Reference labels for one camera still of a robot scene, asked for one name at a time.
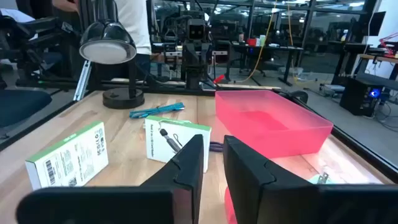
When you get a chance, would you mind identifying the teal braided cable bundle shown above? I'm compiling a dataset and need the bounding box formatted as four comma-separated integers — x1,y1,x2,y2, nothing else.
129,102,185,119

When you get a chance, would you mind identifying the black wall monitor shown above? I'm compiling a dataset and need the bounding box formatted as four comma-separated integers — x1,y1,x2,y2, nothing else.
369,11,387,37

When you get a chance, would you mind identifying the dark blue office chair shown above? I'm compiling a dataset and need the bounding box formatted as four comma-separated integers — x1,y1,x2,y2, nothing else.
0,89,53,128

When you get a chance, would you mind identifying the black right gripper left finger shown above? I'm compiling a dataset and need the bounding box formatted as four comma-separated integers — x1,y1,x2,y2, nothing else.
16,134,205,224

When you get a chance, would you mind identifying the black computer tower blue light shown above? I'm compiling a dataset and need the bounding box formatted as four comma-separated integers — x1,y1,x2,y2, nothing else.
339,77,385,118

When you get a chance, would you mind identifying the pink translucent plastic bin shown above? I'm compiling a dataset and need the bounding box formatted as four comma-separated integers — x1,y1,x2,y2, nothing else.
215,89,334,159

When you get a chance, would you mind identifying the black desk lamp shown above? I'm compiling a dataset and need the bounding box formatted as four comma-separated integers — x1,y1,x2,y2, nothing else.
78,0,146,110

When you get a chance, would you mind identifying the black rounded edge fixture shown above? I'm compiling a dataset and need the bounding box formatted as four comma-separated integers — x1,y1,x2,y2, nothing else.
281,90,308,105

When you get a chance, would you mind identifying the black metal desk frame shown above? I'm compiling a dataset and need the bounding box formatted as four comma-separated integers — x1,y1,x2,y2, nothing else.
331,42,388,85

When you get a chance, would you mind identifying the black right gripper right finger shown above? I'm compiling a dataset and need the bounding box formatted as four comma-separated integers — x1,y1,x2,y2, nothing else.
223,135,398,224

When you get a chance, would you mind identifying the yellow hanging cable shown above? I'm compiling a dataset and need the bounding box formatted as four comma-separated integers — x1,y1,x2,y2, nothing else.
234,0,278,84

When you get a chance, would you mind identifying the person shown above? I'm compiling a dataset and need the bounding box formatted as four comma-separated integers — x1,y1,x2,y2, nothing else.
51,0,152,78

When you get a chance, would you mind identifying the wooden desk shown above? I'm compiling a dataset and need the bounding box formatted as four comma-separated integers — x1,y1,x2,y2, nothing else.
357,53,398,80

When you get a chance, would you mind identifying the black aluminium table frame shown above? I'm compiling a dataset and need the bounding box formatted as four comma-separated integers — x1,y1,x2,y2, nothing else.
0,79,398,184

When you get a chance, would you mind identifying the purple braided cable bundle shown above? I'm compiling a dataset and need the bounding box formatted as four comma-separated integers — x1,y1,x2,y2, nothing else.
208,141,225,153

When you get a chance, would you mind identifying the white Acer card reader box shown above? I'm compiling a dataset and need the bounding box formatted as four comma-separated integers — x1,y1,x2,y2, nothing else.
144,115,212,174
25,121,109,191

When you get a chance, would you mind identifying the black background desk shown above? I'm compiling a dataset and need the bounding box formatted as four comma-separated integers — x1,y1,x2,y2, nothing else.
231,43,304,86

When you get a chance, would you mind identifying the silver metal bracket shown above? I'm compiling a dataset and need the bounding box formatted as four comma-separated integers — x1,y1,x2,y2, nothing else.
73,60,93,102

